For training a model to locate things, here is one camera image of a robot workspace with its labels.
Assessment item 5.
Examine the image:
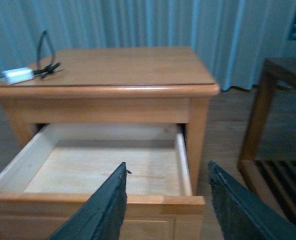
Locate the light blue curtain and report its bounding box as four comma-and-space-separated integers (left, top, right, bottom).
0, 0, 296, 90

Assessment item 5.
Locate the wooden drawer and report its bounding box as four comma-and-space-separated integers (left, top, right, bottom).
0, 123, 205, 240

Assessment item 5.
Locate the white charger adapter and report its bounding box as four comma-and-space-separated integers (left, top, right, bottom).
2, 67, 34, 85

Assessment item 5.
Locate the black charger cable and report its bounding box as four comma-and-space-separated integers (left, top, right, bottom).
32, 29, 62, 79

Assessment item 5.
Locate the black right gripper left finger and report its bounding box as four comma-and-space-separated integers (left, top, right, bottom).
49, 162, 128, 240

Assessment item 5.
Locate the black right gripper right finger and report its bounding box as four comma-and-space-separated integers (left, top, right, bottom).
208, 160, 296, 240

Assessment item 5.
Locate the dark wooden side table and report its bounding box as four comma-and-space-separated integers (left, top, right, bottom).
237, 57, 296, 225

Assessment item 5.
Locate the light wooden nightstand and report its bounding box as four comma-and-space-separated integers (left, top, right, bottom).
0, 46, 221, 240

